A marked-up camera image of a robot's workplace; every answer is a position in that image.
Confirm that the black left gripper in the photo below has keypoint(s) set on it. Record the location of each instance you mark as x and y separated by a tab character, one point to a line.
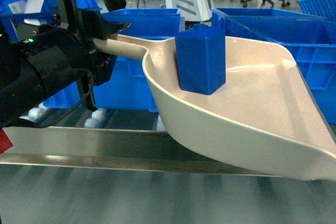
80	61

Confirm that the blue plastic block part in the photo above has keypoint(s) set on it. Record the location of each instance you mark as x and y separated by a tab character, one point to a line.
201	58

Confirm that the beige plastic scoop tray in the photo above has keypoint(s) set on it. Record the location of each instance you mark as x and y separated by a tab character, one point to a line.
264	118

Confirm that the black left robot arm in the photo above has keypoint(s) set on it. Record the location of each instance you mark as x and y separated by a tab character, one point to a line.
36	68

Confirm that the steel shelf rack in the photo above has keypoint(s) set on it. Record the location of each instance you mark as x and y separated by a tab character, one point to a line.
69	146

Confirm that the blue crate centre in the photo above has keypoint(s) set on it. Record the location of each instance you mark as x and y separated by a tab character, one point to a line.
128	88

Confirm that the blue crate right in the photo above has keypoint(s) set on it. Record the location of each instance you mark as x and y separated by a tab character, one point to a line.
310	40

